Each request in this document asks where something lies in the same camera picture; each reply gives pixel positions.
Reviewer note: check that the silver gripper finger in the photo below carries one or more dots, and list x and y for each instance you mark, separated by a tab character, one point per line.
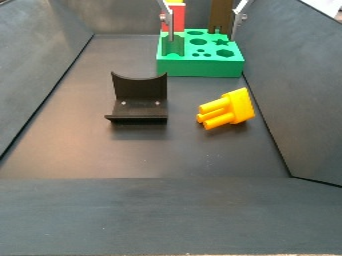
168	17
239	14

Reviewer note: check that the yellow three prong object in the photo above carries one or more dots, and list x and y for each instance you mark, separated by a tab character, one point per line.
232	109

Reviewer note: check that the black curved fixture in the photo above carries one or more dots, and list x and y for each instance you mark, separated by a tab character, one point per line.
141	99

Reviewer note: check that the red rectangular block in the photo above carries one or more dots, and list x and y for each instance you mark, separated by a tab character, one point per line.
178	8

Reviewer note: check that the yellow rectangular block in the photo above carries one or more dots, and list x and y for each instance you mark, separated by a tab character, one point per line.
174	1

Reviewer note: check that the brown arch block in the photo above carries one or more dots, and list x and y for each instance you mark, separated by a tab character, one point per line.
221	16

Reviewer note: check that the green shape sorter block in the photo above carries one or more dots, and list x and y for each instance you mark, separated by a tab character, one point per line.
212	55

